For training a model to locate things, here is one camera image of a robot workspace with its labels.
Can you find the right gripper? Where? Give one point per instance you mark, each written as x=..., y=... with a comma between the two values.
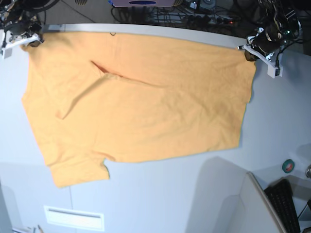
x=23, y=30

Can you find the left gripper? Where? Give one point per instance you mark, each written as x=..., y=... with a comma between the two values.
x=267, y=40

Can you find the orange t-shirt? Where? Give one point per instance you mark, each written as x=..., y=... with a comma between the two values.
x=129, y=98

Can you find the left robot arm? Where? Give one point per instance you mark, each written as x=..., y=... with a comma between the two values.
x=281, y=13

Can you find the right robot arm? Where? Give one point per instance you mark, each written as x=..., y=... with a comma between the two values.
x=24, y=10

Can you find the green tape roll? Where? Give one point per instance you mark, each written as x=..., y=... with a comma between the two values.
x=288, y=166

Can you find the black keyboard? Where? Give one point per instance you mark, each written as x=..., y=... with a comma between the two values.
x=280, y=196

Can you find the white partition panel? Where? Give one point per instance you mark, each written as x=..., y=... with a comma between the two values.
x=229, y=199

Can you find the white table slot plate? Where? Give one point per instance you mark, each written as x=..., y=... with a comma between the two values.
x=74, y=219

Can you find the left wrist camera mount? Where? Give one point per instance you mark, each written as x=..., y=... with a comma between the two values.
x=273, y=61

